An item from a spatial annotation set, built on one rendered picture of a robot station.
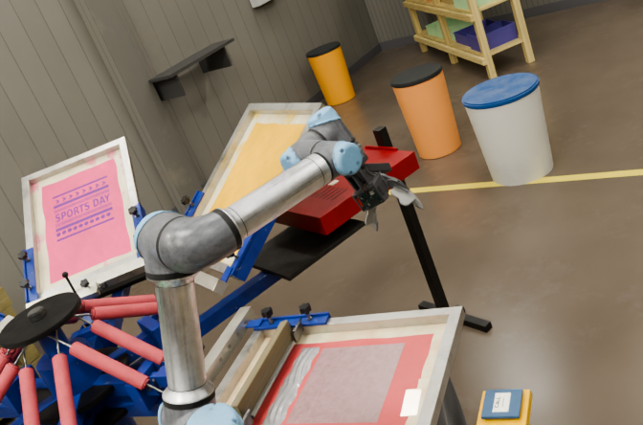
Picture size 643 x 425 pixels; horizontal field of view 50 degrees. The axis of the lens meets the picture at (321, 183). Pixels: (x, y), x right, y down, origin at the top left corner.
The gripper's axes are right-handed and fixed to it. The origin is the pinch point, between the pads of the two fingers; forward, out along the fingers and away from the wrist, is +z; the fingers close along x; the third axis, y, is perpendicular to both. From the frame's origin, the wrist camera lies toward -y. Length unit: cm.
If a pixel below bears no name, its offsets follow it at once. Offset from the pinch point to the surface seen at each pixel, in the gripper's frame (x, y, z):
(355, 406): -44, 10, 42
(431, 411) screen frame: -18, 17, 47
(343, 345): -57, -18, 38
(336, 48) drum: -282, -618, -1
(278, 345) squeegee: -72, -10, 25
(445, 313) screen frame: -22, -26, 45
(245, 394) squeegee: -72, 15, 24
